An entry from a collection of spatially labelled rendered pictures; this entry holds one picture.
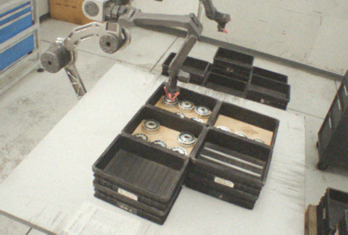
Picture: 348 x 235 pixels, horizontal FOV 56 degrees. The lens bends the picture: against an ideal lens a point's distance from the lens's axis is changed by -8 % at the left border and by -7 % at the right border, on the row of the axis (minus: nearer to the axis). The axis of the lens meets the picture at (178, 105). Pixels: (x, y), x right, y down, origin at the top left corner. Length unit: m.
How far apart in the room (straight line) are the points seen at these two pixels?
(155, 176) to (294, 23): 3.59
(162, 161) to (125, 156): 0.20
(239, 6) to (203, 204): 3.50
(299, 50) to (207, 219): 3.65
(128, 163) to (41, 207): 0.50
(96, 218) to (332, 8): 4.04
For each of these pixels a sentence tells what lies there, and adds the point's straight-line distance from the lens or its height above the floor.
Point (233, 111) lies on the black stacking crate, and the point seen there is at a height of 0.89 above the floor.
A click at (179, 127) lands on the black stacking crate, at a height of 0.86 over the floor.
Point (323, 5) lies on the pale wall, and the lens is 4.89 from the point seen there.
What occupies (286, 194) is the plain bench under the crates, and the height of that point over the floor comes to 0.70.
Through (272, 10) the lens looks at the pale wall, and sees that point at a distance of 4.89.
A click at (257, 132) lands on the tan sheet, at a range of 2.22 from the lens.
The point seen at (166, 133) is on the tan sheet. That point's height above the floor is 0.83.
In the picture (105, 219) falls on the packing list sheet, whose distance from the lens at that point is 1.76.
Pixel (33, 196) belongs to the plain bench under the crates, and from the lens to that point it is 1.89.
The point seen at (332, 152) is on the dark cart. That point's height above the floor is 0.27.
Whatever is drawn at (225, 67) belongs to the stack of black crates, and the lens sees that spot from 3.50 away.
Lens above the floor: 2.15
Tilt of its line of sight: 35 degrees down
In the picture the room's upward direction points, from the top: 10 degrees clockwise
